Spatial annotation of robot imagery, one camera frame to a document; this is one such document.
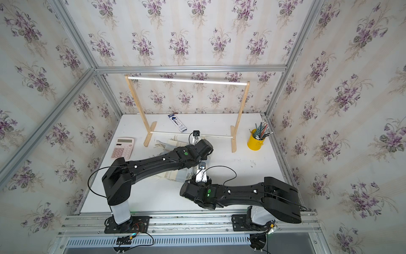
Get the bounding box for plaid blue cream scarf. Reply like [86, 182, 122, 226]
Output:
[154, 137, 197, 182]

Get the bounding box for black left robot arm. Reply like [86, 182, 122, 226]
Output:
[101, 140, 214, 225]

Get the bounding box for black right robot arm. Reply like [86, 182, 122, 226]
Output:
[180, 177, 302, 224]

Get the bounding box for blue white flat package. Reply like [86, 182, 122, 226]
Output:
[168, 114, 187, 133]

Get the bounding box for wooden clothes rack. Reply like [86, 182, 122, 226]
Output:
[124, 75, 251, 153]

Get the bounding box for yellow pen cup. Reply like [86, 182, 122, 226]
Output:
[247, 129, 264, 151]

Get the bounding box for pens in cup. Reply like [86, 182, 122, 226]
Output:
[251, 122, 273, 140]

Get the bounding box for pink calculator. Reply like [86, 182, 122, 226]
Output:
[111, 137, 135, 160]

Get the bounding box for small circuit board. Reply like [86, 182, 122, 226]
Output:
[116, 236, 132, 245]

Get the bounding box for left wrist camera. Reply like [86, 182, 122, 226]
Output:
[192, 130, 201, 145]

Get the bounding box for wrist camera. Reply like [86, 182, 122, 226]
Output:
[192, 130, 201, 145]
[195, 162, 208, 183]

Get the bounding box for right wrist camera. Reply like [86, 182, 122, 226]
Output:
[195, 162, 208, 183]

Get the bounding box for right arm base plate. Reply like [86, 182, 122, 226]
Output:
[231, 214, 276, 232]

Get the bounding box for aluminium rail base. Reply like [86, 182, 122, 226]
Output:
[50, 210, 329, 254]

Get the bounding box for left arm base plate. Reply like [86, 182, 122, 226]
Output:
[104, 216, 151, 234]

